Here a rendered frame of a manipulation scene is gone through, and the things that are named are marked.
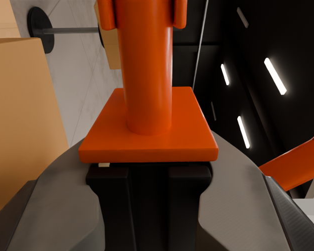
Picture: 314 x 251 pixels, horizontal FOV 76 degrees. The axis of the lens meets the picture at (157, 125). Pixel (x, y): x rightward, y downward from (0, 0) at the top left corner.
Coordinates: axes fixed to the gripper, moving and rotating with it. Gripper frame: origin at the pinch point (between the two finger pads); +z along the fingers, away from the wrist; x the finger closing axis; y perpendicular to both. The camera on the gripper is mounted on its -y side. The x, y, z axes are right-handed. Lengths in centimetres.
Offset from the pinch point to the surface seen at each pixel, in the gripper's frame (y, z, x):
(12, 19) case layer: -6, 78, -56
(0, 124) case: 3.4, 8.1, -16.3
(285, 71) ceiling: 111, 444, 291
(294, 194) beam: 309, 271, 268
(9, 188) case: 10.2, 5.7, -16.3
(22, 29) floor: 2, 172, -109
